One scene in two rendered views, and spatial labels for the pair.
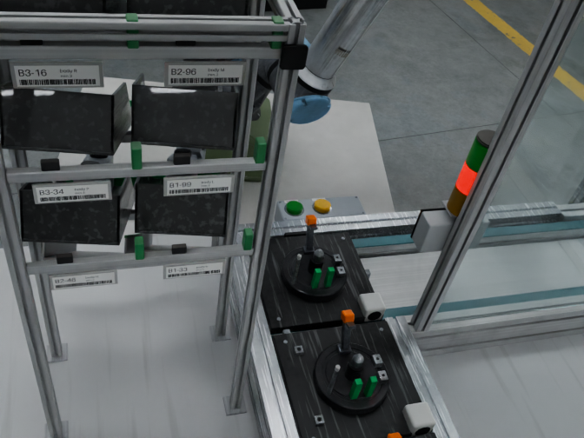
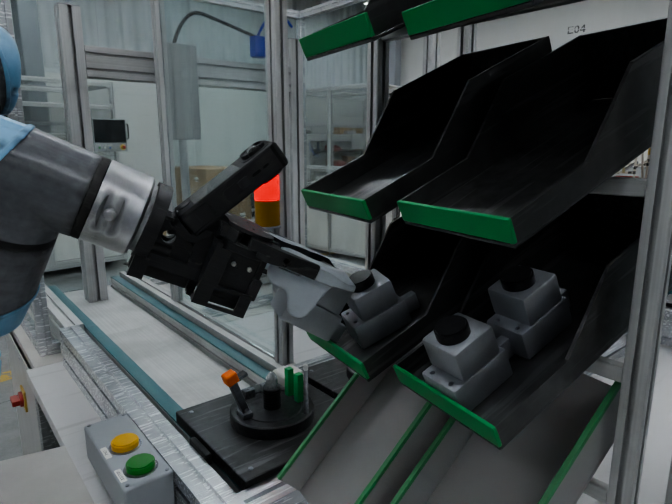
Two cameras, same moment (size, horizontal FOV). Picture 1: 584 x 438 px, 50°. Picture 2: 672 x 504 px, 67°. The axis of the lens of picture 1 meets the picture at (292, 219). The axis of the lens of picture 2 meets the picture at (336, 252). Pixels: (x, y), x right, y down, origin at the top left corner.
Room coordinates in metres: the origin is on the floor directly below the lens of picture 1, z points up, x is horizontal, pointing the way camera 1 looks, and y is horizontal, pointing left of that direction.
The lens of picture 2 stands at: (1.03, 0.71, 1.42)
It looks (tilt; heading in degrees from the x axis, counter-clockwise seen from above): 12 degrees down; 253
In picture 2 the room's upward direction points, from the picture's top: straight up
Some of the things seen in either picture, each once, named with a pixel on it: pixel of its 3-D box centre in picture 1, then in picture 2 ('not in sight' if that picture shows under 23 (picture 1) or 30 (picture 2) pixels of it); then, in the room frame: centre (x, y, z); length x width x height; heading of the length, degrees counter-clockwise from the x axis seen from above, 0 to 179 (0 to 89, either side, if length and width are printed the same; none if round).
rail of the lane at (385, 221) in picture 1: (398, 233); (129, 411); (1.15, -0.27, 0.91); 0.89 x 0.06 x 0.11; 112
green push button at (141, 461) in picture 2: (294, 209); (140, 466); (1.11, 0.00, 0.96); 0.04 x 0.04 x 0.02
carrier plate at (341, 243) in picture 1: (312, 278); (272, 421); (0.90, -0.07, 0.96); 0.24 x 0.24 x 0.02; 22
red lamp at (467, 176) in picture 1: (474, 176); (266, 187); (0.86, -0.29, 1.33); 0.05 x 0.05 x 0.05
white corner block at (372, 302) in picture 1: (370, 307); (288, 379); (0.85, -0.20, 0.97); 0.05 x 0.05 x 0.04; 22
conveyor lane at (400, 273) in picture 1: (435, 288); (208, 382); (0.99, -0.35, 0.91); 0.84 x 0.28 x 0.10; 112
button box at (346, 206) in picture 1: (320, 215); (126, 462); (1.13, -0.07, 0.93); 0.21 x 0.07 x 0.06; 112
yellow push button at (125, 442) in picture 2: (321, 207); (125, 445); (1.13, -0.07, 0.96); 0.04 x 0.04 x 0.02
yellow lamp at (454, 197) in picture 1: (465, 198); (267, 212); (0.86, -0.29, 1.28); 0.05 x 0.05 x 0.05
